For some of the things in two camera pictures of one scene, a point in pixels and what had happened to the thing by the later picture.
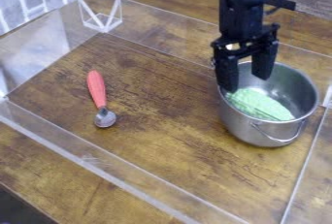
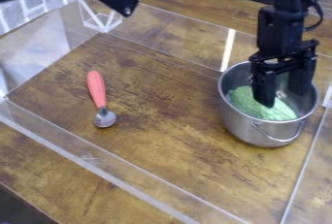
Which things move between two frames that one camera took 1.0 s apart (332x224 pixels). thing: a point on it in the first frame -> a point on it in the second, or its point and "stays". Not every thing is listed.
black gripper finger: [228, 73] -> [264, 87]
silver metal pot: [292, 87] stays
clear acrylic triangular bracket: [99, 20] stays
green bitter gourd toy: [260, 103] stays
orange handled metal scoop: [105, 117] stays
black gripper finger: [264, 55] -> [300, 78]
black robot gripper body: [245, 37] -> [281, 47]
